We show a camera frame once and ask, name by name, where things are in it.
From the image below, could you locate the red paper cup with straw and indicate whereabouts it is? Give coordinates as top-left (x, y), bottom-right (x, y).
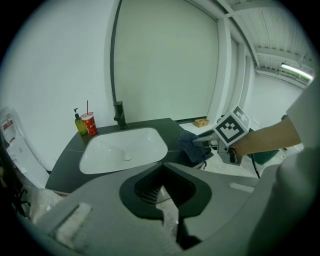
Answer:
top-left (79, 100), bottom-right (99, 137)

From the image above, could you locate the person's white shirt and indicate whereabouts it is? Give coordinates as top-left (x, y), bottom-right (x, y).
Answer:
top-left (285, 74), bottom-right (320, 151)

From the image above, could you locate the dark stone vanity top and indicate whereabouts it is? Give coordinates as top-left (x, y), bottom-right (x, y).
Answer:
top-left (44, 117), bottom-right (215, 195)

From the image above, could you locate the white sink basin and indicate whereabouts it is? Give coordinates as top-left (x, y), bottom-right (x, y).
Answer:
top-left (78, 127), bottom-right (169, 175)

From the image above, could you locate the blue wiping cloth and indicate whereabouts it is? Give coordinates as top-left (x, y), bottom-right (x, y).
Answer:
top-left (178, 130), bottom-right (215, 164)

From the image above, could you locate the green soap pump bottle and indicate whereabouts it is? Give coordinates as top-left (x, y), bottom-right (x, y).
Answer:
top-left (73, 107), bottom-right (89, 137)

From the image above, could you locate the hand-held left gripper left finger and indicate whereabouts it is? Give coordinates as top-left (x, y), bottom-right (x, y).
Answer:
top-left (36, 161), bottom-right (181, 256)

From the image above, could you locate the dark green bin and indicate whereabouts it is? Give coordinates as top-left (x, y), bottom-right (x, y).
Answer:
top-left (251, 147), bottom-right (281, 166)

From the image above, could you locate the person's right forearm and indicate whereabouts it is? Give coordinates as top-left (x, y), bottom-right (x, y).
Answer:
top-left (231, 117), bottom-right (304, 157)

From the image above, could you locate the black faucet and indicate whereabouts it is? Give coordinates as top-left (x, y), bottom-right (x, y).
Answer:
top-left (113, 100), bottom-right (129, 131)

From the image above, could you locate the narrow white roller blind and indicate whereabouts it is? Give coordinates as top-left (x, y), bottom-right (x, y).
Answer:
top-left (228, 36), bottom-right (242, 112)

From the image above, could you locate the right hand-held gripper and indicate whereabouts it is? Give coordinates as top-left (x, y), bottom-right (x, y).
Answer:
top-left (191, 104), bottom-right (251, 165)

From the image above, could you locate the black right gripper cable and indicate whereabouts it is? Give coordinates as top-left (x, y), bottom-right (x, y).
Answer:
top-left (247, 152), bottom-right (262, 179)

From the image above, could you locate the long ceiling light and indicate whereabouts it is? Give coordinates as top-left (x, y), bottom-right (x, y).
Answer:
top-left (280, 62), bottom-right (315, 81)

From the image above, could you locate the small wooden box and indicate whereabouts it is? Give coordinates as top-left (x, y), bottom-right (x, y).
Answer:
top-left (194, 118), bottom-right (211, 129)

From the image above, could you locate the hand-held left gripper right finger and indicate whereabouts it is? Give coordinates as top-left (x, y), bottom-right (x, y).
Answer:
top-left (162, 161), bottom-right (260, 251)

